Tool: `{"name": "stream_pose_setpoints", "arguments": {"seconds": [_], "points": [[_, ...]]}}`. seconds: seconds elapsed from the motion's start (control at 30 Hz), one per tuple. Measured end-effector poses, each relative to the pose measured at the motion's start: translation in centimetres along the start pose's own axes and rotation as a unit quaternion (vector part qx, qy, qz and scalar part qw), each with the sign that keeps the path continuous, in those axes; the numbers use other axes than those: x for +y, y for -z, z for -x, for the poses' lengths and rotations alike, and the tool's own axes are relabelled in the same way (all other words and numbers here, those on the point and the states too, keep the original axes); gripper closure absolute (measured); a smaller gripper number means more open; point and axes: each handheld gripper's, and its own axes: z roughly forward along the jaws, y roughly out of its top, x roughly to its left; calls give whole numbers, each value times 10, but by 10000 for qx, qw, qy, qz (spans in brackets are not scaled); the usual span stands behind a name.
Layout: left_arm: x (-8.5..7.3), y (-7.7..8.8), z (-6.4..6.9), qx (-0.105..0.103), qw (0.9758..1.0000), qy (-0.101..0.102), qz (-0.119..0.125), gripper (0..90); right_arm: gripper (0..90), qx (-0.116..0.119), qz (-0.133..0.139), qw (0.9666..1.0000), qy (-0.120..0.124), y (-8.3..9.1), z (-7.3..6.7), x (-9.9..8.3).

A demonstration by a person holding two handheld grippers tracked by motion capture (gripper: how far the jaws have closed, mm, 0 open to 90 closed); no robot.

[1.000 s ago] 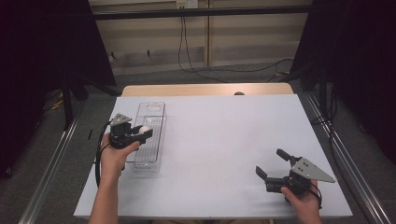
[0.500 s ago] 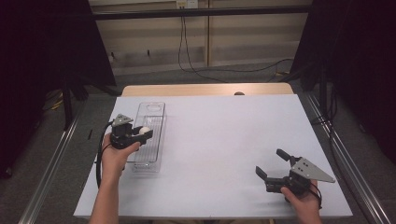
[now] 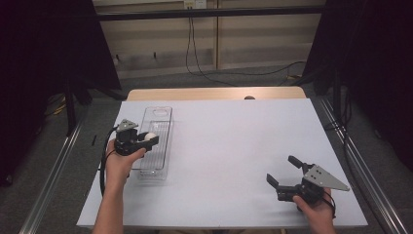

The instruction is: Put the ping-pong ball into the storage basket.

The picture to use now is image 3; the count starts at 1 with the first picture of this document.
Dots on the black stand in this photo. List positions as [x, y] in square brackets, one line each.
[70, 110]

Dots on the metal floor rail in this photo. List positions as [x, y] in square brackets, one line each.
[363, 169]
[48, 185]

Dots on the person's right hand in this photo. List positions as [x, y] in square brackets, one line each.
[319, 213]

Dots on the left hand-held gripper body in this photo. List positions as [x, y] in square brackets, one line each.
[126, 143]

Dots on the person's left hand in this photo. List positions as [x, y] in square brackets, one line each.
[118, 169]

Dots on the white table board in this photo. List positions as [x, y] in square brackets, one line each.
[220, 146]

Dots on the black horizontal bar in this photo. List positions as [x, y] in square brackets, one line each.
[211, 13]

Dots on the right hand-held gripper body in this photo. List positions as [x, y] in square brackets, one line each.
[319, 178]

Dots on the clear plastic egg container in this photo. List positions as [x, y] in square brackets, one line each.
[159, 162]

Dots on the wooden table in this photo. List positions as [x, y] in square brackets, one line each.
[195, 93]

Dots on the white wall outlet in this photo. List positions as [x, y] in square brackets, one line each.
[195, 4]

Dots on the black curtain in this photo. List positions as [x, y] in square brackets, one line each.
[39, 81]
[373, 65]

